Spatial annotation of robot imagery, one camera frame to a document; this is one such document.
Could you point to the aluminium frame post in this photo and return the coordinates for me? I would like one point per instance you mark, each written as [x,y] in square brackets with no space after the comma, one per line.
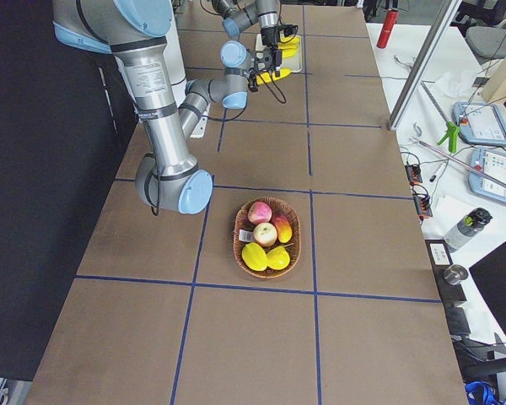
[441,23]

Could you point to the red bottle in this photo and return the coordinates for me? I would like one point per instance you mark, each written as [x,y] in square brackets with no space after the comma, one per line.
[387,27]

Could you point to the yellow mango right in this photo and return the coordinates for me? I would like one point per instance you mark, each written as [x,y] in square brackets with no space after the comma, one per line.
[278,258]

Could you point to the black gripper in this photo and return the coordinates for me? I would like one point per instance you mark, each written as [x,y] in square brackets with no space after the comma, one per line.
[257,66]
[269,35]

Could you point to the brown wicker basket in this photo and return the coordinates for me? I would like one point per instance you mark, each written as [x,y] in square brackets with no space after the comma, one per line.
[243,234]

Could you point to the yellow mango left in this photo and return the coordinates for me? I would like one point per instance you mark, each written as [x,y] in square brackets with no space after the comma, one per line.
[254,257]

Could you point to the teach pendant tablet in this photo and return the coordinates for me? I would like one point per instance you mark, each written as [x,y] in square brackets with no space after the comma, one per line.
[491,163]
[480,123]

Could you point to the far teach pendant tablet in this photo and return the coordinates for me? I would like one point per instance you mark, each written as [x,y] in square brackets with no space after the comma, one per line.
[480,123]

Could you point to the white bear tray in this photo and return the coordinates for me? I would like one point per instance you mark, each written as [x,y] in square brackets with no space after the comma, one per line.
[294,63]

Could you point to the yellow banana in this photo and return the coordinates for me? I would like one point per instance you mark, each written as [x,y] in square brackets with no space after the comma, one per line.
[289,46]
[274,77]
[290,40]
[289,53]

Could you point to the steel cup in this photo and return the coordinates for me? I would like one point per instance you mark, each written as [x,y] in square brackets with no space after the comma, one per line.
[455,274]

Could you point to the yellow mango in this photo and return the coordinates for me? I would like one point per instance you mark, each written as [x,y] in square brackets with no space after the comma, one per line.
[278,258]
[254,257]

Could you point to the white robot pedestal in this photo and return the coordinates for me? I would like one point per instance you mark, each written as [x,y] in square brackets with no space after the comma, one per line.
[174,61]

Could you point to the grey water bottle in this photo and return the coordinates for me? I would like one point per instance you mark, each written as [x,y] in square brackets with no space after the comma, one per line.
[467,228]

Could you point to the near teach pendant tablet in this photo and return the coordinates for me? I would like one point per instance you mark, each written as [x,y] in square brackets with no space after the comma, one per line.
[491,163]

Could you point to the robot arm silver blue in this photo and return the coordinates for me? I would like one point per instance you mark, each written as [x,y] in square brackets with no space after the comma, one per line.
[135,33]
[265,13]

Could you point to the red apple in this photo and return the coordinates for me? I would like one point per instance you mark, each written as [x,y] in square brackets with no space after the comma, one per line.
[259,212]

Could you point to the orange fruit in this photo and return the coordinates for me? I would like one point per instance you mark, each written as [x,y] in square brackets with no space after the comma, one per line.
[283,227]

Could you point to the yellow green apple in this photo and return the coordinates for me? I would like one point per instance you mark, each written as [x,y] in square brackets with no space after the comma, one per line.
[265,234]

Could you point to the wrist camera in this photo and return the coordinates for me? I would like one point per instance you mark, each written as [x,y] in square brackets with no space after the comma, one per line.
[287,30]
[272,59]

